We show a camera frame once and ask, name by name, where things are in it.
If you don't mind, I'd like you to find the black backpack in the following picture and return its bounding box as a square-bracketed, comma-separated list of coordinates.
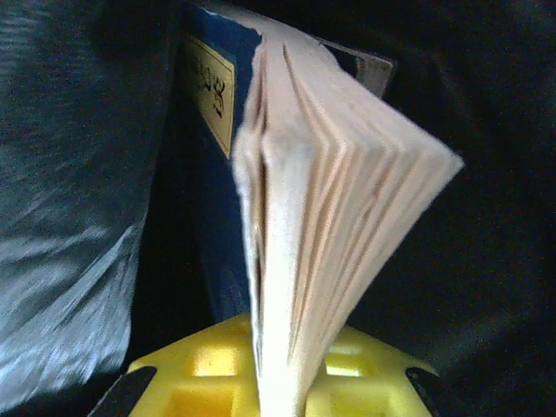
[0, 0, 556, 417]

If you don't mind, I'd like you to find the blue book with yellow label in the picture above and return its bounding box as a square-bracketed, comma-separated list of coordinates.
[138, 0, 466, 417]

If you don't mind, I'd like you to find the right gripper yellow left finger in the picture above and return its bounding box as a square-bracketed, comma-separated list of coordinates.
[86, 314, 261, 417]

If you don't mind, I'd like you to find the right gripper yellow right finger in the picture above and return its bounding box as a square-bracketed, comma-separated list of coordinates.
[303, 329, 440, 417]

